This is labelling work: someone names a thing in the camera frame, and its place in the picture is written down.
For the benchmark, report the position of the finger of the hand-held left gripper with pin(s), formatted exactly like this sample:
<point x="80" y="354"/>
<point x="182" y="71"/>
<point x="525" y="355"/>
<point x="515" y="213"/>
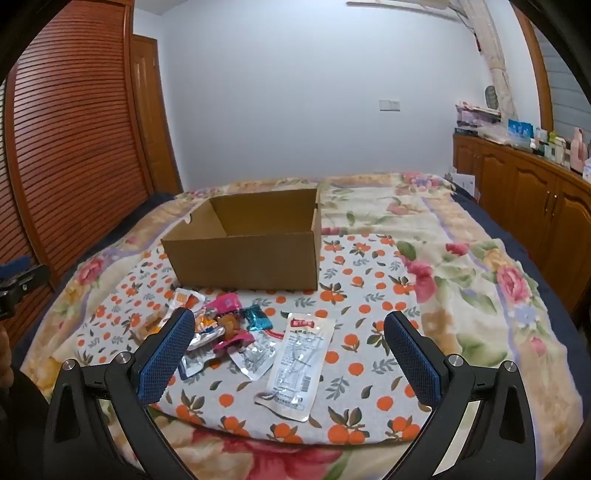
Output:
<point x="27" y="279"/>
<point x="16" y="266"/>

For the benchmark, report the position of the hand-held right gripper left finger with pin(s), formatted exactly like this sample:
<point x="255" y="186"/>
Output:
<point x="166" y="350"/>

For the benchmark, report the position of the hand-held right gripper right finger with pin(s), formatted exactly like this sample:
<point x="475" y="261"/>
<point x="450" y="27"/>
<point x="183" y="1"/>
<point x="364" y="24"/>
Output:
<point x="411" y="355"/>

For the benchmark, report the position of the clear brown snack packet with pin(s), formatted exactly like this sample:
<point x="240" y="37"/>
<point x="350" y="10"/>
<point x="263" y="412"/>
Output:
<point x="150" y="323"/>

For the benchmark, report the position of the blue white snack packet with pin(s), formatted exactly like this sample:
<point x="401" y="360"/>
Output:
<point x="196" y="364"/>

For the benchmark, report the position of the orange snack packet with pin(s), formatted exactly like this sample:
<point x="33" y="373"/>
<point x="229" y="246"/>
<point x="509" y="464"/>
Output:
<point x="207" y="325"/>

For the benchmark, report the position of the orange white meat packet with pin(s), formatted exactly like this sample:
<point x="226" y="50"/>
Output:
<point x="187" y="300"/>

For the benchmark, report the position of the pink drumstick snack packet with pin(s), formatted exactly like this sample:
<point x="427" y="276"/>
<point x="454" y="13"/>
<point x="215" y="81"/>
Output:
<point x="228" y="325"/>

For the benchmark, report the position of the pink printed snack packet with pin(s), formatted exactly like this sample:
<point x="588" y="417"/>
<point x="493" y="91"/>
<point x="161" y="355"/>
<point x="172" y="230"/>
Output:
<point x="226" y="304"/>

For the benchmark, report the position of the silver snack packet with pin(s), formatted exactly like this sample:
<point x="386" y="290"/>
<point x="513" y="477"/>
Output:
<point x="254" y="360"/>

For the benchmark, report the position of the teal candy packet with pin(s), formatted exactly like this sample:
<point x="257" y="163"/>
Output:
<point x="257" y="319"/>

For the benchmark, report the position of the large clear white snack packet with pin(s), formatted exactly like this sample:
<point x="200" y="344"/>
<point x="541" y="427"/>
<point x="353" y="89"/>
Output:
<point x="295" y="369"/>

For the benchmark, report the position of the brown cardboard box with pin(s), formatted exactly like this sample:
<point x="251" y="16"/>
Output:
<point x="240" y="261"/>

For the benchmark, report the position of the person's left hand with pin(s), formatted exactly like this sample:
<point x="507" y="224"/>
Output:
<point x="3" y="355"/>

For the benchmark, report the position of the orange fruit print cloth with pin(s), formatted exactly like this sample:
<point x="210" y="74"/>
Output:
<point x="369" y="323"/>

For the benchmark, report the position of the floral blanket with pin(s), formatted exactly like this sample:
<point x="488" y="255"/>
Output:
<point x="485" y="300"/>

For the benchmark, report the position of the louvered wooden wardrobe door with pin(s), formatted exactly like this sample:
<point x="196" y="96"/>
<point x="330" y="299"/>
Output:
<point x="69" y="138"/>

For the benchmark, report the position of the white paper bag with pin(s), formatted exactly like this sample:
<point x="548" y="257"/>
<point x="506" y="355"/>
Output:
<point x="464" y="183"/>

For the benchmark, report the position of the long wooden cabinet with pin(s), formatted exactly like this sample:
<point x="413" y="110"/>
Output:
<point x="521" y="184"/>

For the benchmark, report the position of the stack of flat boxes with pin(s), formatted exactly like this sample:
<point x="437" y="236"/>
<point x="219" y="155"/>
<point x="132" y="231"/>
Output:
<point x="475" y="119"/>

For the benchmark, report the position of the blue printed box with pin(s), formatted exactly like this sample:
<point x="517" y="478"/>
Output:
<point x="519" y="129"/>

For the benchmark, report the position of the group of small jars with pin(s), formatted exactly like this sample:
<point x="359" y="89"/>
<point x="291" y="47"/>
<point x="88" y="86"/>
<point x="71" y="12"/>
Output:
<point x="551" y="147"/>

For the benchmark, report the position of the pink bottle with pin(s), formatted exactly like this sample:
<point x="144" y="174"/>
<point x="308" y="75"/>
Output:
<point x="579" y="147"/>

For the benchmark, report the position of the pale patterned curtain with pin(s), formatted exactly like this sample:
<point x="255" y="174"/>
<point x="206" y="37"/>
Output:
<point x="494" y="55"/>

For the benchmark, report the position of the white wall switch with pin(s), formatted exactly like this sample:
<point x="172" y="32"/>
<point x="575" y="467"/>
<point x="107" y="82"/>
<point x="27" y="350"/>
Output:
<point x="390" y="105"/>

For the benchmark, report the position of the wooden window frame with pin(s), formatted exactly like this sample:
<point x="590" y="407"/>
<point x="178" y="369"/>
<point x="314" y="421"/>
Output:
<point x="535" y="64"/>

